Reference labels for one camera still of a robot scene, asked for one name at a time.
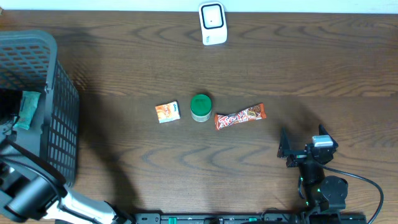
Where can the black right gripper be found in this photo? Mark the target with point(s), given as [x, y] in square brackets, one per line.
[298, 156]

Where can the red chocolate bar wrapper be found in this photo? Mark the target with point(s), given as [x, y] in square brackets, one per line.
[252, 113]

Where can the green lid jar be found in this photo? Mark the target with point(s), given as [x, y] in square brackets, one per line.
[201, 107]

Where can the orange small box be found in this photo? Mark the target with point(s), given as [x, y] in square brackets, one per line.
[168, 112]

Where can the mint green wipes packet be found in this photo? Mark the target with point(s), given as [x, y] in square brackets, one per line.
[29, 104]

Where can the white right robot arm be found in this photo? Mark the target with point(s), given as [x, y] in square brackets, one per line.
[325, 193]

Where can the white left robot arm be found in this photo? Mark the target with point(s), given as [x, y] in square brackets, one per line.
[32, 189]

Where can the white barcode scanner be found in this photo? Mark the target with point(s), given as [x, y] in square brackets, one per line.
[213, 23]

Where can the grey plastic basket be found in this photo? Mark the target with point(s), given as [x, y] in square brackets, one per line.
[29, 63]

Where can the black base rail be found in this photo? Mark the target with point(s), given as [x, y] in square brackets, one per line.
[272, 217]

